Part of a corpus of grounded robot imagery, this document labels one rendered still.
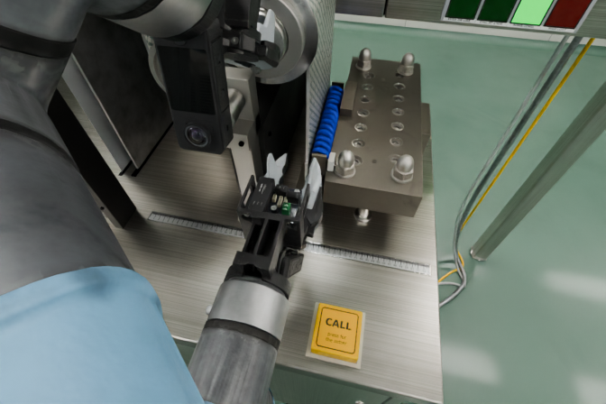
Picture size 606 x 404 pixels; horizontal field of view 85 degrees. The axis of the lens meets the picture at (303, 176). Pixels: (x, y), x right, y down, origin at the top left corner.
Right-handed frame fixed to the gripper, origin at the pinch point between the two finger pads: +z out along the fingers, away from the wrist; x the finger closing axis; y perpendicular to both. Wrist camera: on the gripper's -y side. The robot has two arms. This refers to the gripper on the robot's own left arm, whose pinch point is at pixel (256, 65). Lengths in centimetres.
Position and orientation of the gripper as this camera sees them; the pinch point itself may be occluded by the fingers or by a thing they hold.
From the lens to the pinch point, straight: 43.6
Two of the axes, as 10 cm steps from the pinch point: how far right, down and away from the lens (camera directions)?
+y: 1.4, -9.7, -1.8
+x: -9.8, -1.6, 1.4
